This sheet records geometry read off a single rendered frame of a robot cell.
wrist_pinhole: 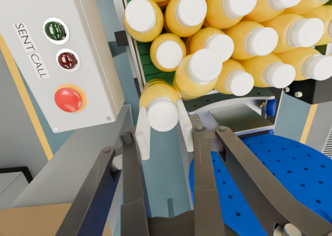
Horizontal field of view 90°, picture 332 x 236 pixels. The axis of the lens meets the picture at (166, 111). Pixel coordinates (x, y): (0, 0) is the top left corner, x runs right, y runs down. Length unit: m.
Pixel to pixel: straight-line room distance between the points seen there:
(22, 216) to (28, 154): 1.44
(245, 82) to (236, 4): 0.11
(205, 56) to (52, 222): 0.52
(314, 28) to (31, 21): 0.38
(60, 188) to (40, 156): 1.22
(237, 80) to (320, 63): 0.13
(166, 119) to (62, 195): 0.62
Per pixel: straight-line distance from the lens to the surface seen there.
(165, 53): 0.26
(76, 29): 0.25
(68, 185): 0.80
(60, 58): 0.25
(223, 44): 0.27
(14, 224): 0.62
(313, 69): 0.36
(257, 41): 0.30
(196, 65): 0.21
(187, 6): 0.26
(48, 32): 0.25
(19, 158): 2.13
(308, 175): 0.41
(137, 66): 0.36
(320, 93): 0.51
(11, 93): 1.80
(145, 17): 0.26
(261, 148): 0.45
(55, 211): 0.59
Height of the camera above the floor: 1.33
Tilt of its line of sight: 66 degrees down
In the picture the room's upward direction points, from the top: 171 degrees clockwise
